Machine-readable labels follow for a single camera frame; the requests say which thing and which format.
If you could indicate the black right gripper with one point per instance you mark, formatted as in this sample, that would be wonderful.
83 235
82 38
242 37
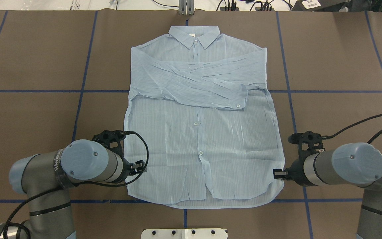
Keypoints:
296 170

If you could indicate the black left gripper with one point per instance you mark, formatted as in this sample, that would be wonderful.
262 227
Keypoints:
127 167

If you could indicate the light blue button-up shirt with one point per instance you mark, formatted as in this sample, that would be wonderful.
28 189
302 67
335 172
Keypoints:
200 100

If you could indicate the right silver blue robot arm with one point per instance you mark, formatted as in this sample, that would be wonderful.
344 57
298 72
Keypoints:
357 164

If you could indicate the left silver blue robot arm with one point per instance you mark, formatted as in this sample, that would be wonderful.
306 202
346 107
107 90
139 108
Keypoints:
47 178

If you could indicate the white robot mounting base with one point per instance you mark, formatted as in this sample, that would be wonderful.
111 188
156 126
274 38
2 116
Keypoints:
185 233

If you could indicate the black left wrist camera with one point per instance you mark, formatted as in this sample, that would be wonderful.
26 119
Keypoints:
111 140

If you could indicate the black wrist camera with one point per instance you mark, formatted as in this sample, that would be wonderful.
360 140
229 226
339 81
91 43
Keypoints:
111 140
309 143

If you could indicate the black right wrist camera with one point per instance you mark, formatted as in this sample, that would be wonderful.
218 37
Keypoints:
309 143

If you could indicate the grey aluminium frame post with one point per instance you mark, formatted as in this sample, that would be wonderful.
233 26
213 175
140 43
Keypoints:
186 7

